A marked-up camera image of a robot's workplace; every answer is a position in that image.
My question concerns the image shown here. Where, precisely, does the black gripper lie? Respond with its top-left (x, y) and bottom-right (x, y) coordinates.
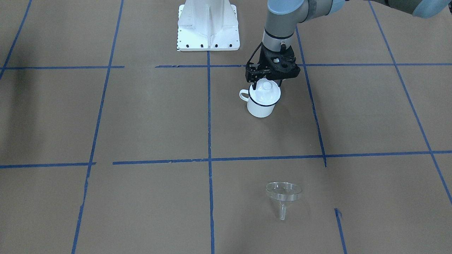
top-left (246, 46), bottom-right (301, 91)

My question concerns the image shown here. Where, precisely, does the white mug lid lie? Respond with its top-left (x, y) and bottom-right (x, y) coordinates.
top-left (248, 78), bottom-right (281, 107)

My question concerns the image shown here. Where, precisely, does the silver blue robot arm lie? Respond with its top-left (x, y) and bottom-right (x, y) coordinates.
top-left (245, 0), bottom-right (345, 88)

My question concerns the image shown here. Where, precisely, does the white enamel mug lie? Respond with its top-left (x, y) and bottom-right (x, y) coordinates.
top-left (239, 87), bottom-right (276, 118)

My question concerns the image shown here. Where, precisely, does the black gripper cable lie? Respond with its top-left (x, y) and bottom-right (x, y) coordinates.
top-left (247, 42), bottom-right (263, 67)

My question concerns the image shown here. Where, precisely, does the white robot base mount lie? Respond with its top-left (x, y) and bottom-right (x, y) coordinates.
top-left (177, 0), bottom-right (240, 52)

